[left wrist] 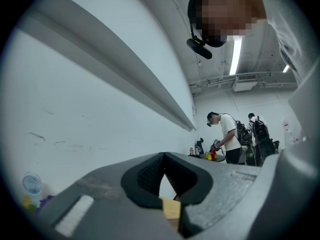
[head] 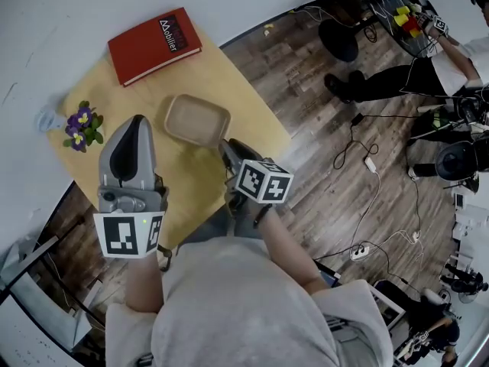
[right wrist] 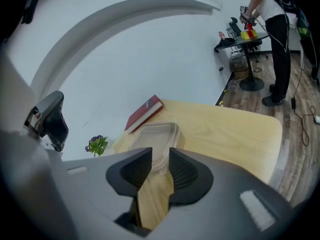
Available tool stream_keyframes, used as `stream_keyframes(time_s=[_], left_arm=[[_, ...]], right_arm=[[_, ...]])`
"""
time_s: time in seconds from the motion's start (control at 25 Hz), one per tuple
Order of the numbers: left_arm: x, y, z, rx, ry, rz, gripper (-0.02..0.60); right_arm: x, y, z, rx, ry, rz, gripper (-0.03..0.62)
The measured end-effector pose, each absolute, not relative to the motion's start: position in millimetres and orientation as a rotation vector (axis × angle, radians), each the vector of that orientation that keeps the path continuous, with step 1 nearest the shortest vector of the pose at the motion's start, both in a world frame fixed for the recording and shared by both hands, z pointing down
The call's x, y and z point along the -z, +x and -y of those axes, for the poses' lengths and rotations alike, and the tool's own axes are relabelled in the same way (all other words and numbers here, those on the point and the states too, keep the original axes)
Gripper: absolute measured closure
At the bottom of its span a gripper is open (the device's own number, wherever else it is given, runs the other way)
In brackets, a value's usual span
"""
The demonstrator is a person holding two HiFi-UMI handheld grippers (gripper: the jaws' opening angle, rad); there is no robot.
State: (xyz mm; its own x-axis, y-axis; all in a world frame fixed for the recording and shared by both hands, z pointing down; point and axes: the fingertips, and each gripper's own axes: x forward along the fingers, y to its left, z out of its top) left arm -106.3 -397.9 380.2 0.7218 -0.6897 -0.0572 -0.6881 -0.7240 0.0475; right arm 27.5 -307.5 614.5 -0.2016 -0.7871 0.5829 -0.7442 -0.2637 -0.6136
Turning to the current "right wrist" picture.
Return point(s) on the white power strip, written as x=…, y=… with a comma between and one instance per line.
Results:
x=317, y=119

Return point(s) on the black bag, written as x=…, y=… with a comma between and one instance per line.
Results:
x=225, y=43

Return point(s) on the black power adapter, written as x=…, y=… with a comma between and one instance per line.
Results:
x=293, y=103

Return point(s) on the square wooden table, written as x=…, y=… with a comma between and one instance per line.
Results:
x=220, y=139

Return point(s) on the red hardcover book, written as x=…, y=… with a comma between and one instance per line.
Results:
x=145, y=111

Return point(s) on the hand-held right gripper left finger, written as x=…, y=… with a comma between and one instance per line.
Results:
x=105, y=184

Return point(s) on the small potted purple flower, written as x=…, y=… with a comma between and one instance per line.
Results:
x=98, y=145

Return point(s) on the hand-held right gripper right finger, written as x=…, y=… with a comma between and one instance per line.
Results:
x=212, y=196

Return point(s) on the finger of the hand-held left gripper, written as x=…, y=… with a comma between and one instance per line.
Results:
x=47, y=104
x=56, y=129

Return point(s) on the black round table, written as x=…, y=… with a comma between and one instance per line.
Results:
x=246, y=59

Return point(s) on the cardboard box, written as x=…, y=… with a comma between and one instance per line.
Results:
x=238, y=69

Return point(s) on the black office chair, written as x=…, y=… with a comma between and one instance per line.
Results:
x=235, y=27

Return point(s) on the clear plastic container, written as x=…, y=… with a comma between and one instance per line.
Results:
x=182, y=140

